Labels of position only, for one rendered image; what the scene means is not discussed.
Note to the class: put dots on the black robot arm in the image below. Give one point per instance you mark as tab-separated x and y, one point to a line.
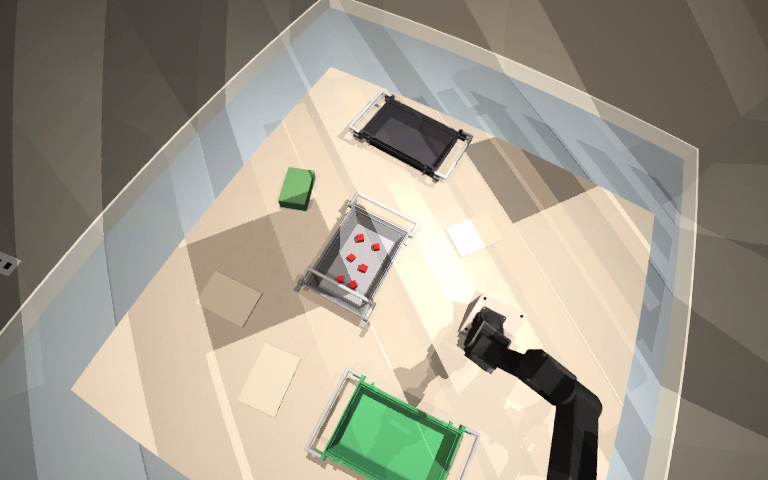
574	446

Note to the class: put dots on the green rectangular block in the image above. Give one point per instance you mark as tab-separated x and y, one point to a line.
297	188

